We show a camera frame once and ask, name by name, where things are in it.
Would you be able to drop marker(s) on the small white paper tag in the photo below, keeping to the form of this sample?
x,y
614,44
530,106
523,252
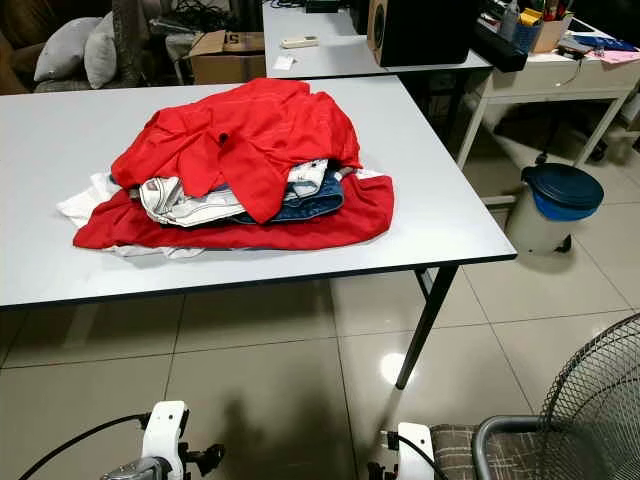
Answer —
x,y
284,63

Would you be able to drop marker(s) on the long black box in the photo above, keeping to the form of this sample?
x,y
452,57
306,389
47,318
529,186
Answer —
x,y
500,45

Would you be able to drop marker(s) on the open cardboard box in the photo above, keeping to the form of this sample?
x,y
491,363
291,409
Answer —
x,y
225,66

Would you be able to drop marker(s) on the grey chair plaid cushion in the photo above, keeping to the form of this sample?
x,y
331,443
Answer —
x,y
460,450

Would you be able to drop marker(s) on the beige desk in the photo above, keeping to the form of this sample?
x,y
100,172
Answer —
x,y
550,78

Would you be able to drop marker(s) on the white bin blue lid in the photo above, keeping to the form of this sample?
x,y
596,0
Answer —
x,y
560,190

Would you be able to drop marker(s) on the white table black legs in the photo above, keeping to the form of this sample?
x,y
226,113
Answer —
x,y
60,200

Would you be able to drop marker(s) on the brown armchair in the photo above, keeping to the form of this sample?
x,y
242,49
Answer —
x,y
20,30

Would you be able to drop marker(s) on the white remote control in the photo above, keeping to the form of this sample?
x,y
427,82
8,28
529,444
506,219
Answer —
x,y
300,42

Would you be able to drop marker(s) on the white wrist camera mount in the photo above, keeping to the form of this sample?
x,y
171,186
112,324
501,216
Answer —
x,y
415,458
165,430

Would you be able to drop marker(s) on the white striped garment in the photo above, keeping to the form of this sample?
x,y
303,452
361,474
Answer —
x,y
185,205

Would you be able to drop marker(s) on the red collared shirt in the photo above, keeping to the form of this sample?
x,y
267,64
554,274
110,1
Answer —
x,y
250,140

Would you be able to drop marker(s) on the small cardboard pen box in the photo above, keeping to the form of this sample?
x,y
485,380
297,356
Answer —
x,y
552,38

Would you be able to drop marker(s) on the blue jeans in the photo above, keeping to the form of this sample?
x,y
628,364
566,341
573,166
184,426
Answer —
x,y
310,202

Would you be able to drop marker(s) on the red cloth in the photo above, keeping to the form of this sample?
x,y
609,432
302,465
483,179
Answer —
x,y
300,232

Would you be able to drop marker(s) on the white office table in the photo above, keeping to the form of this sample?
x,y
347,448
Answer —
x,y
330,58

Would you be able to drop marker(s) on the black mesh fan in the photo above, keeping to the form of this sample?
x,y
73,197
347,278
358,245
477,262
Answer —
x,y
595,410

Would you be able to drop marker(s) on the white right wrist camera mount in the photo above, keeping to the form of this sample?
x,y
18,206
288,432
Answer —
x,y
415,458

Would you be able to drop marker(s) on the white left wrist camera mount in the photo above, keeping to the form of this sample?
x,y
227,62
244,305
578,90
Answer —
x,y
165,430

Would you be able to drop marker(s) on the grey pillow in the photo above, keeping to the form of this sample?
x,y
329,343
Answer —
x,y
100,55
65,50

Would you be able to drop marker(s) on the black speaker wooden front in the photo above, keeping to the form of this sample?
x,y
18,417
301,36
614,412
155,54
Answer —
x,y
425,30

